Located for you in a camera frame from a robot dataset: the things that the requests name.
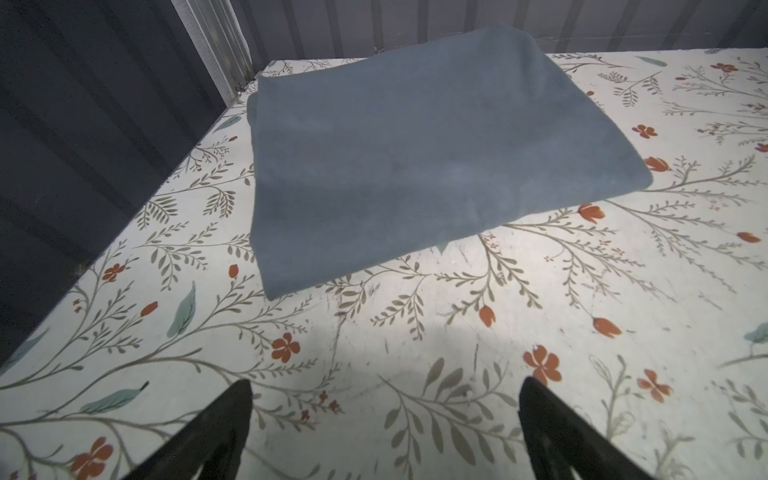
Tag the folded grey-blue t-shirt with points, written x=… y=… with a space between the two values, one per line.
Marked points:
x=359 y=164

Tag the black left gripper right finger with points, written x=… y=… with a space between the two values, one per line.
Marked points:
x=561 y=445

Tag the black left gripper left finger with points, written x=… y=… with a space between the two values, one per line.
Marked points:
x=210 y=445

